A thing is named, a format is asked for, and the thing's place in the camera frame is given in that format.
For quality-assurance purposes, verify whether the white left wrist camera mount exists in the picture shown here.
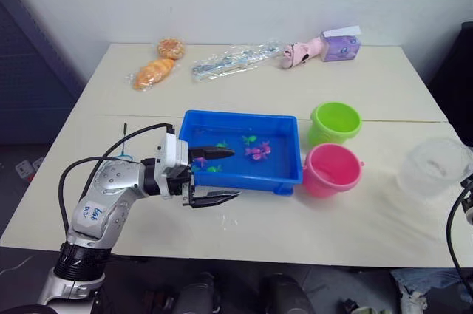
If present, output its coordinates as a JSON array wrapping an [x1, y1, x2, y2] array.
[[154, 132, 192, 197]]

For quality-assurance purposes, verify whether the purple tissue box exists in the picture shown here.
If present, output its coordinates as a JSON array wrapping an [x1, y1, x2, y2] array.
[[319, 24, 363, 63]]

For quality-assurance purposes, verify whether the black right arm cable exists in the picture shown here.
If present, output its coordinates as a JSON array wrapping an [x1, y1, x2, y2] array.
[[446, 188, 473, 280]]

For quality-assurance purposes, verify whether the small blue fishing net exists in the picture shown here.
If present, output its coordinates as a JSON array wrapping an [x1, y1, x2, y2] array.
[[117, 120, 135, 163]]

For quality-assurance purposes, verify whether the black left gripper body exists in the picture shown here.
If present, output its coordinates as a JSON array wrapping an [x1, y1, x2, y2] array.
[[165, 165, 197, 208]]

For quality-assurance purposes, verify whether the dark rounded shape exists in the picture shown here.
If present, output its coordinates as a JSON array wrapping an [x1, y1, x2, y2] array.
[[171, 272, 222, 314], [258, 273, 317, 314]]

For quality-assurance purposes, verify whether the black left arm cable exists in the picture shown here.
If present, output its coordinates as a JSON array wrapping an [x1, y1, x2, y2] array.
[[58, 123, 177, 236]]

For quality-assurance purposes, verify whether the pink plastic bucket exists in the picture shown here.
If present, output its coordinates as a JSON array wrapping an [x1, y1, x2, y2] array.
[[302, 143, 367, 199]]

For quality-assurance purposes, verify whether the pink toy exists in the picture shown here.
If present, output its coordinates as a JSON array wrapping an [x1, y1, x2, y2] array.
[[279, 35, 330, 70]]

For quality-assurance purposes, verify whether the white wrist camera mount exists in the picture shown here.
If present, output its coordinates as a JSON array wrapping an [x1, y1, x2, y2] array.
[[460, 173, 473, 227], [154, 132, 192, 197]]

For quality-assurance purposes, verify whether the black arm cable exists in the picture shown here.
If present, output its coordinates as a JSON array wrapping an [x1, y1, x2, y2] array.
[[58, 123, 177, 236], [446, 188, 473, 280]]

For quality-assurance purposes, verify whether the blue plastic tub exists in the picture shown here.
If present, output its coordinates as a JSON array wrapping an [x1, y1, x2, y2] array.
[[178, 109, 304, 197]]

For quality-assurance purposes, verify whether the white power strip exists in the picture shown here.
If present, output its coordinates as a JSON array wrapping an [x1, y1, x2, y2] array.
[[15, 157, 46, 182]]

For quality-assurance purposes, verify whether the croissant in plastic wrapper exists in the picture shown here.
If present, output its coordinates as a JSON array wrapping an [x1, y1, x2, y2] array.
[[125, 57, 177, 92]]

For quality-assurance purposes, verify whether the clear plastic cup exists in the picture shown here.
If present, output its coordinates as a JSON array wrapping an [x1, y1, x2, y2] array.
[[397, 136, 472, 202]]

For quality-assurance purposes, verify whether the green plastic bucket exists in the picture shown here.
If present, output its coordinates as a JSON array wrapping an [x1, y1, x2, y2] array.
[[307, 101, 363, 148]]

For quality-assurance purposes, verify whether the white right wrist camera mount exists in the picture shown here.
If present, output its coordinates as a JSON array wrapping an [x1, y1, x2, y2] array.
[[460, 173, 473, 227]]

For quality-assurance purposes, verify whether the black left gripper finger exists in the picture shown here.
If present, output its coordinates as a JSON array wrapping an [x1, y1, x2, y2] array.
[[183, 189, 243, 209], [187, 146, 237, 163]]

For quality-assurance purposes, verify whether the clear plastic bag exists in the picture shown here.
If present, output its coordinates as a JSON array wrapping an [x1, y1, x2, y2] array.
[[190, 38, 286, 85]]

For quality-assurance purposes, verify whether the round bread in wrapper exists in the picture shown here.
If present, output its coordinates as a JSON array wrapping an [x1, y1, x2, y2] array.
[[157, 36, 187, 61]]

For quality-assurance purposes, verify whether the blue denim cloth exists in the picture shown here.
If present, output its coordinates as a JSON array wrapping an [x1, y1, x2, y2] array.
[[390, 267, 473, 314]]

